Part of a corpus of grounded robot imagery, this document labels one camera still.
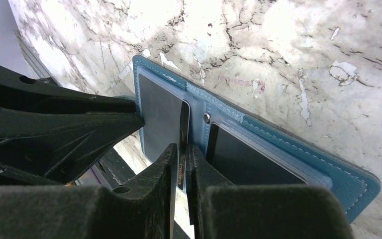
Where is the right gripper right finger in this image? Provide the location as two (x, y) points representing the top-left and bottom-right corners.
(186, 144), (354, 239)

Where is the black credit card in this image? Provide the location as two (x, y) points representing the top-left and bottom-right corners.
(206, 124), (305, 185)
(138, 73), (190, 190)

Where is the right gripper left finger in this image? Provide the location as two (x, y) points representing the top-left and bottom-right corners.
(0, 143), (177, 239)

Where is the blue card holder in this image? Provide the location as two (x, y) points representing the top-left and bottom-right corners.
(131, 55), (381, 222)

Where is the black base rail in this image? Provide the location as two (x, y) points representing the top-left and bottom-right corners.
(95, 149), (136, 189)

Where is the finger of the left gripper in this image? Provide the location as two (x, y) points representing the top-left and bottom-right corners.
(0, 66), (136, 114)
(0, 109), (144, 185)

